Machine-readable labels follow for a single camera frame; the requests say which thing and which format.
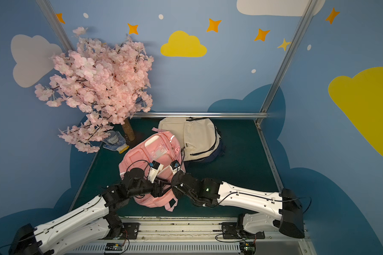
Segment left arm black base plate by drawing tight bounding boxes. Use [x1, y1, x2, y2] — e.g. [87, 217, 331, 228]
[112, 223, 140, 240]

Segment beige and navy backpack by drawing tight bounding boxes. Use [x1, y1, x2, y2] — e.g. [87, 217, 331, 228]
[158, 118, 219, 163]

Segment navy blue backpack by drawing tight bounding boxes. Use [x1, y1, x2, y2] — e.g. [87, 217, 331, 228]
[202, 128, 226, 163]

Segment aluminium back rail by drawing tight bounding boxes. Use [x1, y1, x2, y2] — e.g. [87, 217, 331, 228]
[133, 112, 268, 119]

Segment aluminium right corner post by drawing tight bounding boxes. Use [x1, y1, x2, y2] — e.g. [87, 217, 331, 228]
[260, 0, 318, 114]

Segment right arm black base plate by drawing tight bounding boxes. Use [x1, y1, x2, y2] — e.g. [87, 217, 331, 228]
[221, 222, 265, 240]

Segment aluminium left corner post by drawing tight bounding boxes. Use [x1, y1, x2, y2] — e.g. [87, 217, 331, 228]
[36, 0, 74, 52]

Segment left green circuit board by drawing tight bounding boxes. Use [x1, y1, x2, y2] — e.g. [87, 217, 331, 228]
[104, 243, 126, 255]

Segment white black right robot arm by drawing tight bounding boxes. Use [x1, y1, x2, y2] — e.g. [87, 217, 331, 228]
[171, 172, 305, 239]

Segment green circuit board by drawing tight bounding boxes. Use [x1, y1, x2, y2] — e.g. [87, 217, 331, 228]
[239, 242, 255, 255]
[104, 243, 126, 255]

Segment aluminium right side rail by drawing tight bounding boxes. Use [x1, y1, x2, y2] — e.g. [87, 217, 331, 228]
[254, 121, 284, 192]

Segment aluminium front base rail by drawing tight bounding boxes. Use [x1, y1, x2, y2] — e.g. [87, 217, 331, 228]
[61, 217, 316, 255]

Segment pink backpack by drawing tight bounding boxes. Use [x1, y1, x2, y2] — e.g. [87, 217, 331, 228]
[119, 127, 186, 211]

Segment pink artificial blossom tree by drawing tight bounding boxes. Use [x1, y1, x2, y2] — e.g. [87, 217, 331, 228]
[35, 27, 154, 154]

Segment aluminium corner post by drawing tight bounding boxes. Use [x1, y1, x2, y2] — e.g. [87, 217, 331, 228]
[260, 0, 318, 114]
[36, 0, 74, 52]

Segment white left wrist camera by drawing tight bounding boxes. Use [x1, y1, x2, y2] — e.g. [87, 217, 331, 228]
[148, 160, 163, 183]

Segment right green circuit board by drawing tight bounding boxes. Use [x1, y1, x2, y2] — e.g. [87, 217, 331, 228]
[239, 242, 255, 255]

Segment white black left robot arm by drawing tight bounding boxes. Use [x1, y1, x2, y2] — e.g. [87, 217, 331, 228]
[8, 168, 169, 255]

